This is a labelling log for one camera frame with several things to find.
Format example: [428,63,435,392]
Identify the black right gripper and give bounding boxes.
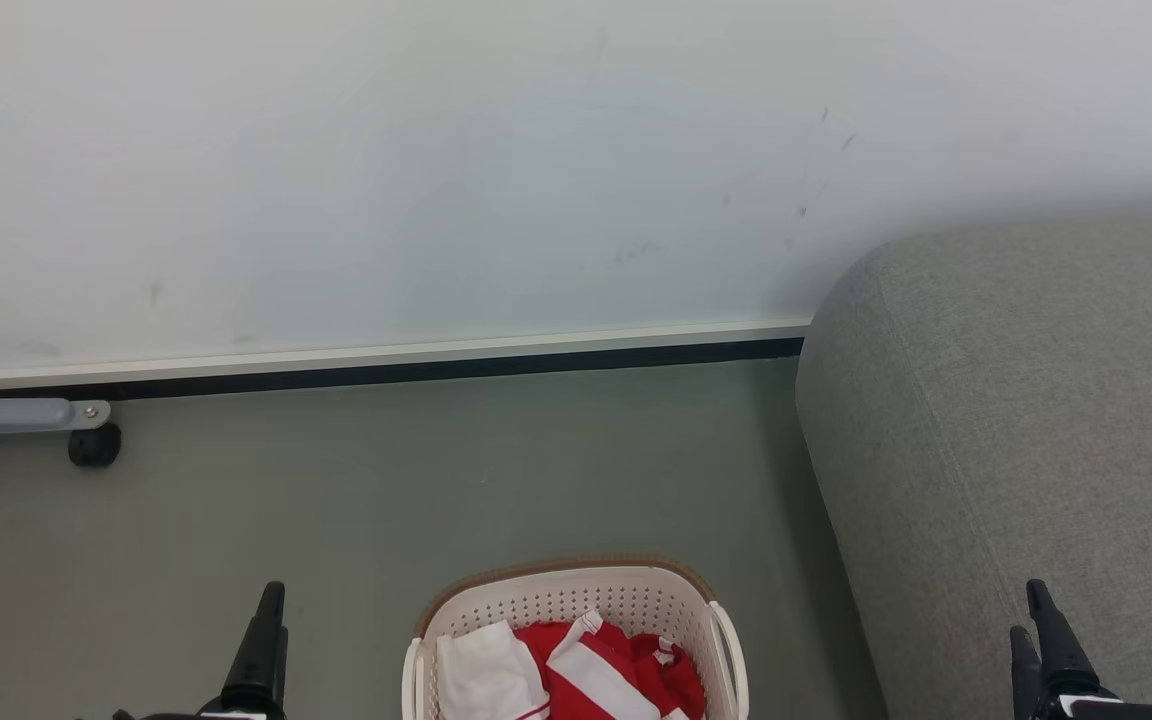
[1010,579,1152,720]

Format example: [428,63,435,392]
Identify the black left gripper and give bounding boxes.
[114,582,290,720]

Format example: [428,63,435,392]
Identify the red white-striped garment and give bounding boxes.
[435,611,665,720]

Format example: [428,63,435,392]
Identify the grey fabric sofa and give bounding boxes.
[796,208,1152,720]

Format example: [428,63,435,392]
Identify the black caster wheel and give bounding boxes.
[67,423,123,468]

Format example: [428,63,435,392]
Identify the cream perforated laundry basket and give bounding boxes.
[401,556,749,720]

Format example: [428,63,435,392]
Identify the white and black baseboard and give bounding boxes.
[0,319,815,402]

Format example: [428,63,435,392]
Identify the grey metal stand leg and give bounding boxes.
[0,374,113,439]

